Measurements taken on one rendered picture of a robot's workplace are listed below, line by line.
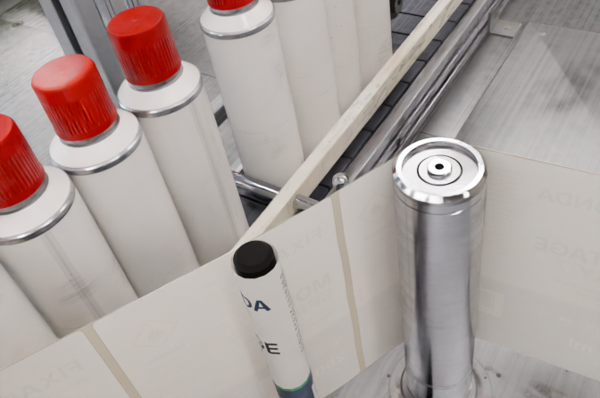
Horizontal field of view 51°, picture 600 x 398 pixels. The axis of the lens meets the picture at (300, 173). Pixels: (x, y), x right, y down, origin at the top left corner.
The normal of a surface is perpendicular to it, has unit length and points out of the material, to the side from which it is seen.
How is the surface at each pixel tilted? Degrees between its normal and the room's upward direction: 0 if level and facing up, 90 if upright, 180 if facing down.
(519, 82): 0
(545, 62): 0
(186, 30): 0
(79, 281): 90
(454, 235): 90
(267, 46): 90
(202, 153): 90
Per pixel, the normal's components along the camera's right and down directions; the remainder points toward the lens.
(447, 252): 0.03, 0.69
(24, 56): -0.15, -0.71
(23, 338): 0.96, 0.06
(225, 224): 0.62, 0.47
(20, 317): 0.99, -0.12
